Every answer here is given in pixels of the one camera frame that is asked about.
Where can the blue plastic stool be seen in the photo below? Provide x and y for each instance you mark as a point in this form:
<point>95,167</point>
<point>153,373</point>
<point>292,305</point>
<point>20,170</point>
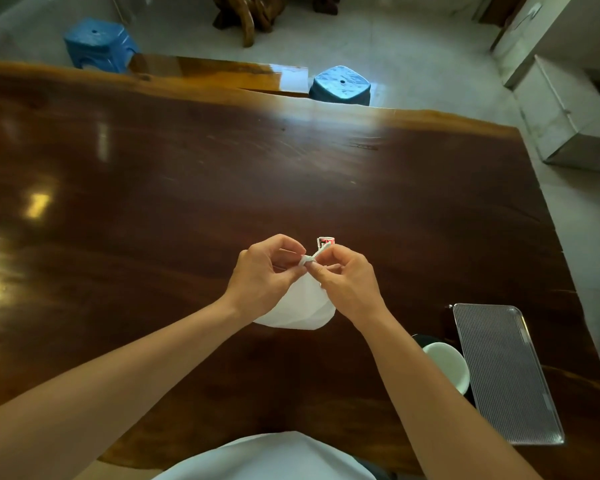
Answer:
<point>99,44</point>
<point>341,85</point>

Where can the person's right forearm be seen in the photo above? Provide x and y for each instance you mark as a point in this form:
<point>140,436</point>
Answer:
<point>430,399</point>

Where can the ribbed metal tray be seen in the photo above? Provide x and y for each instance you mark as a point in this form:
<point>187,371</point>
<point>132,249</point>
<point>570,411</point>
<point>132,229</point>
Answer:
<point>505,374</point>

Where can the small red and white box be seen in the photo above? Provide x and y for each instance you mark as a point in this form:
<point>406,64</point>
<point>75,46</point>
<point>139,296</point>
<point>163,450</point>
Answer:
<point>326,241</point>

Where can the white round bowl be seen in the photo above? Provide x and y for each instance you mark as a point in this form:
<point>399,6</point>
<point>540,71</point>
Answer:
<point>450,367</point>

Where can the person's left hand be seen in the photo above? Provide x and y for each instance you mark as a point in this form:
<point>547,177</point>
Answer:
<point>254,279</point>

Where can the glossy brown wooden bench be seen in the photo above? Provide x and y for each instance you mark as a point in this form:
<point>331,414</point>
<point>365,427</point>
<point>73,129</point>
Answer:
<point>220,74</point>

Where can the carved root wood furniture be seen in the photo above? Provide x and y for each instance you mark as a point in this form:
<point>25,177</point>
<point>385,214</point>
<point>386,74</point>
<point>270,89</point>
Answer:
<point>252,14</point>

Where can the person's left forearm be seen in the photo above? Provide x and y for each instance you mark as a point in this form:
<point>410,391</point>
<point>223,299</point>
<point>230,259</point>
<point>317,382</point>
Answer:
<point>115,384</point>

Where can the person's right hand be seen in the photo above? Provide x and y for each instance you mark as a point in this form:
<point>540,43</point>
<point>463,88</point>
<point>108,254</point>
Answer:
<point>352,289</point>

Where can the person's left thumb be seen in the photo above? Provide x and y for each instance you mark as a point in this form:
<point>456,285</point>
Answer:
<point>294,274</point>

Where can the white box cabinet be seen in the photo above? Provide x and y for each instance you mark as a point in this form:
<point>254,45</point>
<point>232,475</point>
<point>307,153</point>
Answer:
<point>565,114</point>

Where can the person's white shirt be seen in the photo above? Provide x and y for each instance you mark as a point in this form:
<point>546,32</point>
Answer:
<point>270,459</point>

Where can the white plastic bag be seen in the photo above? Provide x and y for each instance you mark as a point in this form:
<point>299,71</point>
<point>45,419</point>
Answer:
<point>300,307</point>

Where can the person's right thumb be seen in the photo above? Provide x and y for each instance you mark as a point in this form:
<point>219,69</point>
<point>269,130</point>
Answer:
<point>324,272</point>

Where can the dark wooden furniture leg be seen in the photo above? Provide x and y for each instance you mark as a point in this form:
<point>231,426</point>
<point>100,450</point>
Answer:
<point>326,2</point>

